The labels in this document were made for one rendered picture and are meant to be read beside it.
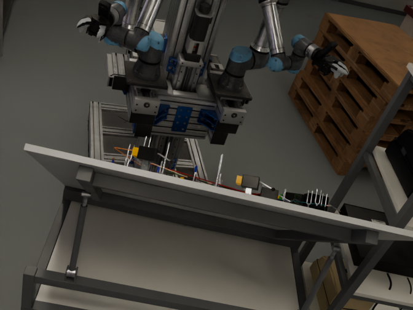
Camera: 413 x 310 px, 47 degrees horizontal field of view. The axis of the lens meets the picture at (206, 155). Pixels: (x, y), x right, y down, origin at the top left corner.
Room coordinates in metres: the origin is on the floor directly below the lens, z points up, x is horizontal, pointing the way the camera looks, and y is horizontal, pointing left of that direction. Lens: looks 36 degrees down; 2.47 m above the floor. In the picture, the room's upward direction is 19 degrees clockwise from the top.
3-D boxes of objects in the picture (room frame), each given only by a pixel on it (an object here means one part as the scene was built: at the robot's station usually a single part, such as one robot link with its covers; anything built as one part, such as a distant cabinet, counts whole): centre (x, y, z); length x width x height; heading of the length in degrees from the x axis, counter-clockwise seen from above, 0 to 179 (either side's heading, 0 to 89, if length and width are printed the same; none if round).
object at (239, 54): (2.49, 0.00, 1.33); 0.13 x 0.12 x 0.14; 139
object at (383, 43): (4.54, -1.37, 0.51); 1.44 x 0.99 x 1.02; 25
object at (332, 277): (1.68, -0.84, 0.76); 0.30 x 0.21 x 0.20; 14
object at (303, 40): (2.41, -0.28, 1.56); 0.11 x 0.08 x 0.09; 49
